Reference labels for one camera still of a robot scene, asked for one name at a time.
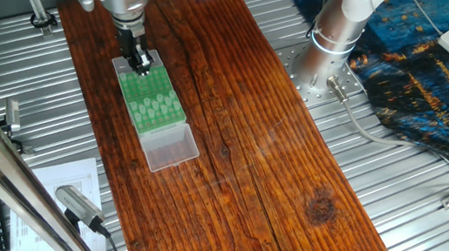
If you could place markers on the small grey camera on clamp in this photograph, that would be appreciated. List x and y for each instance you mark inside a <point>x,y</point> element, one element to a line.
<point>12,113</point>

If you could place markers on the brown wooden board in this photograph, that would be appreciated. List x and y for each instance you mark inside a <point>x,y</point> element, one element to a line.
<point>245,168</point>

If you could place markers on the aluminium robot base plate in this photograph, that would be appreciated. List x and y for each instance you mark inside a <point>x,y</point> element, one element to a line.
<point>358,83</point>

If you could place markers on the printed white paper sheet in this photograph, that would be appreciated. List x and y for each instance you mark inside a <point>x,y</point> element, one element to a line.
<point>68,169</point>

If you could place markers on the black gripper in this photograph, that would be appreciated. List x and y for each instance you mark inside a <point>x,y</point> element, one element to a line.
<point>129,37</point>

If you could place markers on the steel frame bar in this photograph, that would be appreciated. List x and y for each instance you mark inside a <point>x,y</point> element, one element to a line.
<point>1,182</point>

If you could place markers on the clear box with green rack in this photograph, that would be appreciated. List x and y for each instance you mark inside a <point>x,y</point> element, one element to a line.
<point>170,151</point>
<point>146,88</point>

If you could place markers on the blue painted cloth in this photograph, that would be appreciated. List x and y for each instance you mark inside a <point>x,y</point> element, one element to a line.
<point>429,106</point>

